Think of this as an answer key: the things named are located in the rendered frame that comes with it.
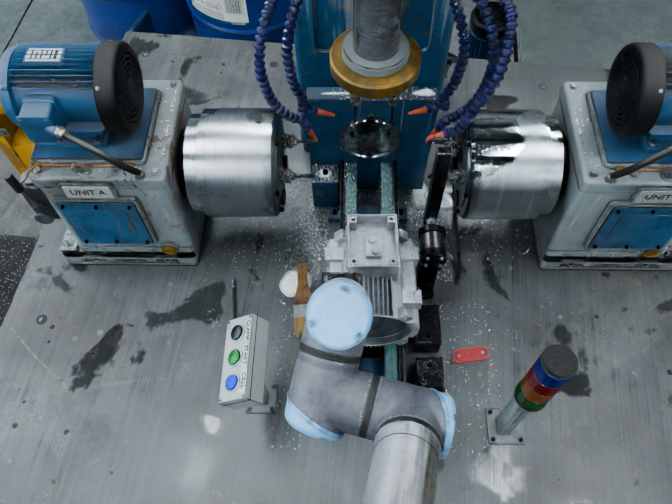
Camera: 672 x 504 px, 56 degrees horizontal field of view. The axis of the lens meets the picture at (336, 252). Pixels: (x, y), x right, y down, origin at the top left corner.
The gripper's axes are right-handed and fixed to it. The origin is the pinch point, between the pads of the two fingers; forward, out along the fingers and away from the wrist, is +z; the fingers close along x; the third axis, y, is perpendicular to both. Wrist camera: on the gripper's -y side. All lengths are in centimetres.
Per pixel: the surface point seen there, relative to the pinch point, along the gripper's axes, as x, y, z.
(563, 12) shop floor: -110, 134, 205
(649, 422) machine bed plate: -68, -27, 18
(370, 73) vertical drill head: -4.9, 44.2, -3.5
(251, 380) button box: 16.7, -13.4, -5.9
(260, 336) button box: 15.9, -6.0, -0.2
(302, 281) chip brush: 10.5, 2.9, 34.6
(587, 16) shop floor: -121, 131, 203
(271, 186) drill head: 15.7, 24.5, 13.4
